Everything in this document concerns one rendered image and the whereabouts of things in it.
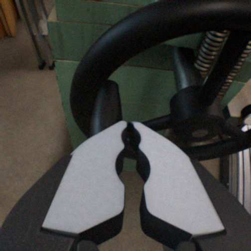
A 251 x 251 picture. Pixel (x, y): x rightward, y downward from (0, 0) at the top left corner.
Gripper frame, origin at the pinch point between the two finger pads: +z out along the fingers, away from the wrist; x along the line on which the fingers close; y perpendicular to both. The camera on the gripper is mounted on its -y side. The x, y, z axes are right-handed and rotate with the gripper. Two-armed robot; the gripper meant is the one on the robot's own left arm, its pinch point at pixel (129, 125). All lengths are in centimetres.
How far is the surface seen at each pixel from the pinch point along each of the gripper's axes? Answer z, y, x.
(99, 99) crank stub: 3.1, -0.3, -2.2
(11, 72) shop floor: 115, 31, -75
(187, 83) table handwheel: 11.5, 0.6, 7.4
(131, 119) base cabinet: 38.4, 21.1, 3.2
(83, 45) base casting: 26.5, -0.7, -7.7
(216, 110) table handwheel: 6.8, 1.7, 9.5
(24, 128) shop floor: 79, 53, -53
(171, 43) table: 14.3, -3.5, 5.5
